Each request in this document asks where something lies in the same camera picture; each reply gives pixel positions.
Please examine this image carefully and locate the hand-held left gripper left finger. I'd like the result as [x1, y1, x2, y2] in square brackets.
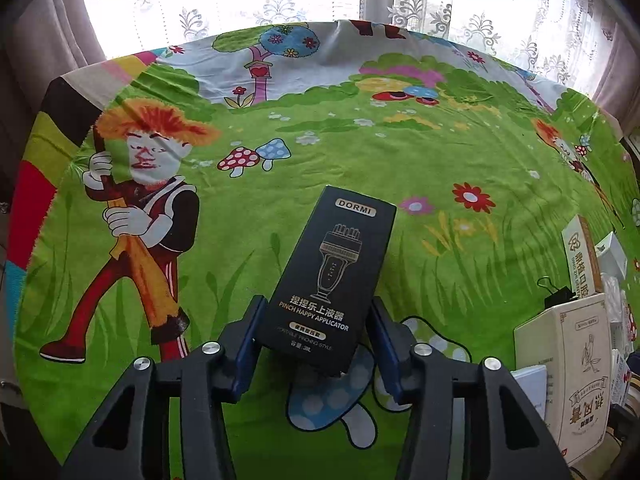
[60, 294, 267, 480]

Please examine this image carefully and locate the narrow beige box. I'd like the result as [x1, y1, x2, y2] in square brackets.
[560, 215, 603, 297]

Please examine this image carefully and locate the white box with text panel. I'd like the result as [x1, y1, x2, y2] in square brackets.
[510, 365, 548, 421]

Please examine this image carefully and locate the white lace curtain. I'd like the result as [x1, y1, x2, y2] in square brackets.
[75, 0, 640, 101]

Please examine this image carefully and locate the pink drape curtain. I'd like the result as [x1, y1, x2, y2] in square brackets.
[587, 20, 640, 136]
[0, 0, 108, 91]

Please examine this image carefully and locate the black carton box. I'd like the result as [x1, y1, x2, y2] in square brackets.
[261, 185, 398, 375]

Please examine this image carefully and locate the black binder clip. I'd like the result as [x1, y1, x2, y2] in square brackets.
[537, 276, 576, 307]

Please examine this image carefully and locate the green cartoon printed bed sheet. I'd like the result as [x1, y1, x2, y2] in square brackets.
[7, 19, 640, 480]

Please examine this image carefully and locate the tall beige carton box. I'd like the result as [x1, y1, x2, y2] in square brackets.
[514, 292, 613, 468]

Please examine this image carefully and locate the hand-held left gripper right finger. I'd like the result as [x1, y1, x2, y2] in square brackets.
[367, 296, 573, 480]

